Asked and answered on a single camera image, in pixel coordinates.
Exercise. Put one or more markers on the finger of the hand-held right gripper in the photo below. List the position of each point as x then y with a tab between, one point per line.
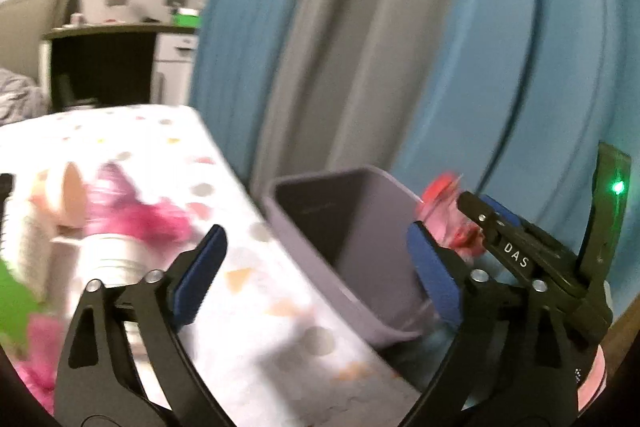
500	243
502	209

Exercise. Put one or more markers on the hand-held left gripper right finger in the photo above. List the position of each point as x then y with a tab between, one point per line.
435	279

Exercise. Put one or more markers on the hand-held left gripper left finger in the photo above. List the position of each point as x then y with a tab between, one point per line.
197	279

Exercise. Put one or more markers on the red printed plastic wrapper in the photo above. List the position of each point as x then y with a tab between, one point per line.
442	199

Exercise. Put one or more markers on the pink plastic bag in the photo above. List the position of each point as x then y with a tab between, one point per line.
140	217
42	357

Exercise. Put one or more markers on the grey plastic bin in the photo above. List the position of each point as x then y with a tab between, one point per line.
350	227

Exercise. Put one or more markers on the striped white paper cup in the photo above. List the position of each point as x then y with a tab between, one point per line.
30	247

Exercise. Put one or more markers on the person's right forearm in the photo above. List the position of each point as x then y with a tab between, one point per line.
595	382

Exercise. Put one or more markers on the white cylindrical container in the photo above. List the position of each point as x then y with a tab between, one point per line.
117	252

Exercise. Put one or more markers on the blue and grey curtain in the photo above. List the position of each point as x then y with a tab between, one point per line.
500	57

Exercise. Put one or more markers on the orange and white paper cup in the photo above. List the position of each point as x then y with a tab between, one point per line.
70	192

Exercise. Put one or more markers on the bright green wrapper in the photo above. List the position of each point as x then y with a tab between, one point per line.
15	302

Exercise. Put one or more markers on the white drawer cabinet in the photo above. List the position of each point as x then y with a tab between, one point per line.
172	67

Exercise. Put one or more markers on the dark desk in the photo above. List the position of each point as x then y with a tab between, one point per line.
100	62

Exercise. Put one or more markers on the grey striped duvet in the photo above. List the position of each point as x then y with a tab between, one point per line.
17	99

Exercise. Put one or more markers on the green box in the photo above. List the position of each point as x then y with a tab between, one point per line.
186	18

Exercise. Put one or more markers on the small pink white object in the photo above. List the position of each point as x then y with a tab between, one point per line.
76	18

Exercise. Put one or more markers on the beige padded headboard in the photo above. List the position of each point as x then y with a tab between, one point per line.
35	27

